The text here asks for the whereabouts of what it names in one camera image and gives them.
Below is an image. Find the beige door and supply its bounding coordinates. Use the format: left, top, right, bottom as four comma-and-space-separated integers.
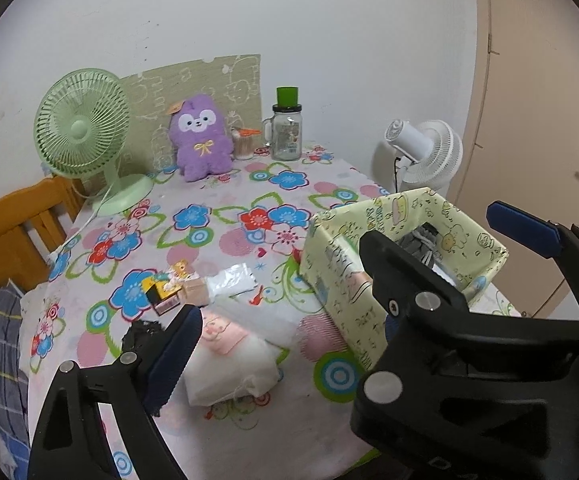
447, 0, 579, 321

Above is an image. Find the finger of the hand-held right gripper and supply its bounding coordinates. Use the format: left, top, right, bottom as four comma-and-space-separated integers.
486, 201, 579, 313
349, 231, 579, 429

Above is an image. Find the clear jar with orange lid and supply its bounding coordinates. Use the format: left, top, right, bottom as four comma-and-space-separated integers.
230, 127, 261, 161

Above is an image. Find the green cartoon print board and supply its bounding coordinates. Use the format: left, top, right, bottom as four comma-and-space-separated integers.
120, 54, 263, 171

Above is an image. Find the cartoon print fabric storage box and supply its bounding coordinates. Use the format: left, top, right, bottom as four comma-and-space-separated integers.
300, 186, 510, 371

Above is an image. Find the orange wooden chair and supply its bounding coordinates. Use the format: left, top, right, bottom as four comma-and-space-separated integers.
0, 175, 88, 291

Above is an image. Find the green desk fan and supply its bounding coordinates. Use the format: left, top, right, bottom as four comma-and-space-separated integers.
33, 71, 155, 217

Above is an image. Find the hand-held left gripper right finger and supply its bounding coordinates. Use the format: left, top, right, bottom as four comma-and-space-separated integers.
383, 310, 401, 348

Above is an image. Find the grey knit cloth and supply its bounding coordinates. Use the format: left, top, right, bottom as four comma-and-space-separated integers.
399, 224, 444, 267

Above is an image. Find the beige roll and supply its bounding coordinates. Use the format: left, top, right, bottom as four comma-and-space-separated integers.
182, 277, 216, 307

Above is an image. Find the white pouch with pink label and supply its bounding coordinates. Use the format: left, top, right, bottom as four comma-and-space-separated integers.
184, 294, 320, 407

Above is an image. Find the colourful cartoon small box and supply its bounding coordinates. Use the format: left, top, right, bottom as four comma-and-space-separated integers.
142, 259, 205, 317

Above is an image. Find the purple plush toy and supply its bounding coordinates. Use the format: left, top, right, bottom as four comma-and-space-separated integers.
168, 92, 235, 182

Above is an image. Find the white plastic packet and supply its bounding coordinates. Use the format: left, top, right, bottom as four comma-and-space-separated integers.
210, 262, 261, 302

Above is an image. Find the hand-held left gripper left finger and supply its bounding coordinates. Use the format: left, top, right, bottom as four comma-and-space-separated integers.
27, 304, 205, 480

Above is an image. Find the glass mug jar green lid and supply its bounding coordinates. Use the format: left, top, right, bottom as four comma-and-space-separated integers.
262, 86, 304, 162

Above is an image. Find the floral tablecloth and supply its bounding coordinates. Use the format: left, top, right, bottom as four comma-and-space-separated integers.
20, 142, 523, 480

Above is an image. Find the white circulator fan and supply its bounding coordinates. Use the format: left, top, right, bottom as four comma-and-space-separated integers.
373, 119, 464, 196

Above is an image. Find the white fan power cable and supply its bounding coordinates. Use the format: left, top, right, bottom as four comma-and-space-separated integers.
48, 180, 118, 265

